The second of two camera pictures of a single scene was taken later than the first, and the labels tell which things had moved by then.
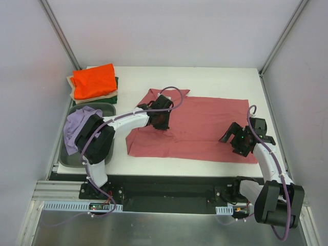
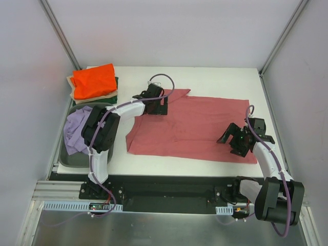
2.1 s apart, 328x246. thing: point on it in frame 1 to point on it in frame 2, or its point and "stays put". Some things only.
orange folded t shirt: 94,82 stays put
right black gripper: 236,138 stays put
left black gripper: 159,121 to 159,112
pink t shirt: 197,125 stays put
